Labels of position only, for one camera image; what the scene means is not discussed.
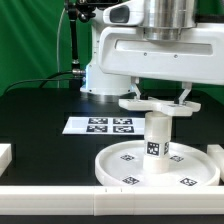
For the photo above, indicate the white front fence rail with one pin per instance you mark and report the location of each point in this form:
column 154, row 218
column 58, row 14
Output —
column 99, row 200

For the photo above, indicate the white left fence block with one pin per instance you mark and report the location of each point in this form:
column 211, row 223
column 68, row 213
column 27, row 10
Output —
column 5, row 157

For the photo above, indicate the white right fence block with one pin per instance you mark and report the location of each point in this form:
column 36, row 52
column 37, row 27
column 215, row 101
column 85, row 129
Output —
column 216, row 152

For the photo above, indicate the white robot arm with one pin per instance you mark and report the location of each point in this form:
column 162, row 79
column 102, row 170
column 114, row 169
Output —
column 164, row 20

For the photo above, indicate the white fence block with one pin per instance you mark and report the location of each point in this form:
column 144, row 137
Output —
column 5, row 157
column 216, row 152

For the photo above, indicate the black camera stand pole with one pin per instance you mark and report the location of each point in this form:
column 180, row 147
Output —
column 83, row 10

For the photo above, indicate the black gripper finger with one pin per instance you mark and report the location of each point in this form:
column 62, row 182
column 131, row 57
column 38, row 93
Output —
column 183, row 93
column 134, row 83

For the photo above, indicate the white sheet with markers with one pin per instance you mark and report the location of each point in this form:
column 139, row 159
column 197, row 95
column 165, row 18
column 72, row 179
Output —
column 105, row 125

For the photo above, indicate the white cross-shaped table base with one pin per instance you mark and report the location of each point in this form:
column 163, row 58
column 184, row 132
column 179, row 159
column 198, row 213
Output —
column 166, row 107

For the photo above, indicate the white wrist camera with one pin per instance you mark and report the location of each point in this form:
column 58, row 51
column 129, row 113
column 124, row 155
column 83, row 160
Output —
column 129, row 13

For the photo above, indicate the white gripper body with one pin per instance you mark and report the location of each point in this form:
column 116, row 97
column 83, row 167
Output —
column 197, row 57

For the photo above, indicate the white round table top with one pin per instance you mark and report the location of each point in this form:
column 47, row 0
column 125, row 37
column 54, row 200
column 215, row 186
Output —
column 126, row 164

